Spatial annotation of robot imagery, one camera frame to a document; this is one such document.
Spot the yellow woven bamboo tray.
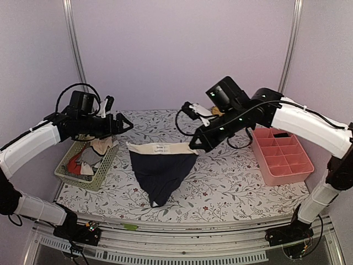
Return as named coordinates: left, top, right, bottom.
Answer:
left=211, top=106, right=224, bottom=116

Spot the aluminium front rail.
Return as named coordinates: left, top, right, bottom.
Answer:
left=24, top=214, right=346, bottom=264

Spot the red garment in basket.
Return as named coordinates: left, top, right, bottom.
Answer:
left=66, top=153, right=81, bottom=175

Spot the pink divided organizer box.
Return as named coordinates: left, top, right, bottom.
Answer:
left=252, top=128, right=314, bottom=186

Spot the left black braided cable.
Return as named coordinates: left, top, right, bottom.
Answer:
left=55, top=82, right=102, bottom=116

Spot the navy underwear with cream waistband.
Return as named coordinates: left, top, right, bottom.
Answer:
left=126, top=142, right=199, bottom=208

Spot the right aluminium frame post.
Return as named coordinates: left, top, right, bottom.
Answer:
left=278, top=0, right=303, bottom=94

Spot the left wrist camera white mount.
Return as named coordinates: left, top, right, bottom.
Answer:
left=98, top=96, right=114, bottom=118

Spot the right black camera cable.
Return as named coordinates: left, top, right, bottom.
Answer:
left=175, top=109, right=253, bottom=150

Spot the cream perforated laundry basket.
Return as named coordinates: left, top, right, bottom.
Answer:
left=55, top=136, right=119, bottom=191

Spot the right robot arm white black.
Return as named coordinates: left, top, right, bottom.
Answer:
left=189, top=87, right=352, bottom=241

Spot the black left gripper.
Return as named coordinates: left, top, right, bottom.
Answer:
left=79, top=112, right=134, bottom=140

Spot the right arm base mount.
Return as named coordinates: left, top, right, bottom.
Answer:
left=265, top=221, right=314, bottom=246

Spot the aluminium frame post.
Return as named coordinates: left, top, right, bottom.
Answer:
left=278, top=0, right=303, bottom=94
left=62, top=0, right=87, bottom=83

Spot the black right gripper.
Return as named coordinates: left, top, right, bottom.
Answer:
left=190, top=105, right=247, bottom=151

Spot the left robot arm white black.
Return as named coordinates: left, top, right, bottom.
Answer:
left=1, top=113, right=133, bottom=240

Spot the left aluminium frame post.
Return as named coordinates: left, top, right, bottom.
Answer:
left=62, top=0, right=87, bottom=83

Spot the green tape piece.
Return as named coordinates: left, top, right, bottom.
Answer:
left=122, top=224, right=138, bottom=231

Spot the beige garment in basket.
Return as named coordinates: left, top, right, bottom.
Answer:
left=90, top=137, right=118, bottom=156

